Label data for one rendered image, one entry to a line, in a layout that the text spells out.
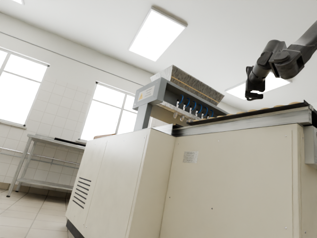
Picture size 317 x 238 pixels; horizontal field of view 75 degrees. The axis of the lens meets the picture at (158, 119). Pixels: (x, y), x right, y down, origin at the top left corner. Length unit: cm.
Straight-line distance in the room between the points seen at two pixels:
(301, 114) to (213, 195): 48
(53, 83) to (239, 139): 397
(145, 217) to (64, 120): 336
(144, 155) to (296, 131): 73
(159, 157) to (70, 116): 328
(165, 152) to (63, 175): 317
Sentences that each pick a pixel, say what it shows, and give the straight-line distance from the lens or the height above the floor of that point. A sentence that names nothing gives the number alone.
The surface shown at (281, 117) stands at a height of 87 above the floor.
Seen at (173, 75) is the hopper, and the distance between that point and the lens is 146.
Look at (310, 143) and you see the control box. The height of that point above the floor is 77.
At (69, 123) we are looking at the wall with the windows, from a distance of 432.
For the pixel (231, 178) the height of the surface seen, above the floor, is 62.
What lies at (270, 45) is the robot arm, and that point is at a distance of 85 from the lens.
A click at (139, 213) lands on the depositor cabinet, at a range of 120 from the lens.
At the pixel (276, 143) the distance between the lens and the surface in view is 90.
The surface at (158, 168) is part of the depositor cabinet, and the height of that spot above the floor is 62.
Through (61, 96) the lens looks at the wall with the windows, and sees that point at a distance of 445.
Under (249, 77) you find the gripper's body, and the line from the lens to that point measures 87.
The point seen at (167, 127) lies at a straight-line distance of 134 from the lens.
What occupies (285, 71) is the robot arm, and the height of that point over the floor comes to 94.
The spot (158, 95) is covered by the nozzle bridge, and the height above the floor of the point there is 105.
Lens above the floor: 53
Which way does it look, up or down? 17 degrees up
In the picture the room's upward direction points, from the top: 11 degrees clockwise
